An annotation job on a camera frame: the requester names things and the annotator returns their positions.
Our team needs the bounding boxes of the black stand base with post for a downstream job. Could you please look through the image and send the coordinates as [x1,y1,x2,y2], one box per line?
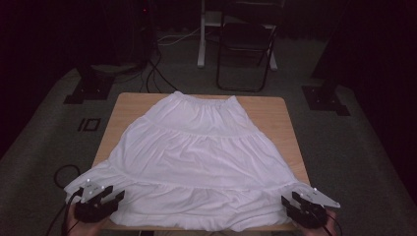
[301,0,351,117]

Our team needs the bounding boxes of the black floor cables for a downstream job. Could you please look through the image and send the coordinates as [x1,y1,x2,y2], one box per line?
[139,48,183,95]

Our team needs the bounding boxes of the looped black floor cable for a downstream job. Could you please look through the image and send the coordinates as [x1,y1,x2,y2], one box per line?
[44,164,82,236]

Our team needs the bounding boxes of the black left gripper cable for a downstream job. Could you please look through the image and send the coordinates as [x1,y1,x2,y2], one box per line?
[60,187,84,236]

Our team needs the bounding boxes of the white skirt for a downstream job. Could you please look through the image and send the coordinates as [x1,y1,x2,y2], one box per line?
[63,90,317,233]

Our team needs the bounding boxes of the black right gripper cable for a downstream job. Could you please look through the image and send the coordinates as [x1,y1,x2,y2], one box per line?
[310,209,343,236]

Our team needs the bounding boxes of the white desk frame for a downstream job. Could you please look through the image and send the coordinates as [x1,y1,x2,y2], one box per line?
[197,0,279,72]

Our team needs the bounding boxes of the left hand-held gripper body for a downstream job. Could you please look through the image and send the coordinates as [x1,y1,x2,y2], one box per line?
[74,179,119,224]

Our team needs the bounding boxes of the dark equipment tower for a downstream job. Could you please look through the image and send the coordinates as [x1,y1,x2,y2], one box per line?
[126,0,159,67]

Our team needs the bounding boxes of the black folding chair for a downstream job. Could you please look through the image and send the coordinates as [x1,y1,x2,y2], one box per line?
[215,0,285,93]

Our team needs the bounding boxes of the person's right hand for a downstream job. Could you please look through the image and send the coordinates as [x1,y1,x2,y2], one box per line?
[296,215,338,236]

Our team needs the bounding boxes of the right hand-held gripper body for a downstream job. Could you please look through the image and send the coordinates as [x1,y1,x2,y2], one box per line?
[289,187,341,229]

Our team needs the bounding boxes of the person's left hand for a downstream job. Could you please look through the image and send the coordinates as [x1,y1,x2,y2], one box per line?
[65,204,109,236]

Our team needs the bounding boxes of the white floor cable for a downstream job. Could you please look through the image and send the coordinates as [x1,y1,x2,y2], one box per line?
[156,27,203,46]

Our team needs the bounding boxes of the round grey floor base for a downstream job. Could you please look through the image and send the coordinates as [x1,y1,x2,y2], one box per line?
[90,62,146,76]

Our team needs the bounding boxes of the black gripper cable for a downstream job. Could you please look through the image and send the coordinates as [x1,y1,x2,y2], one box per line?
[310,209,343,236]
[60,187,84,236]

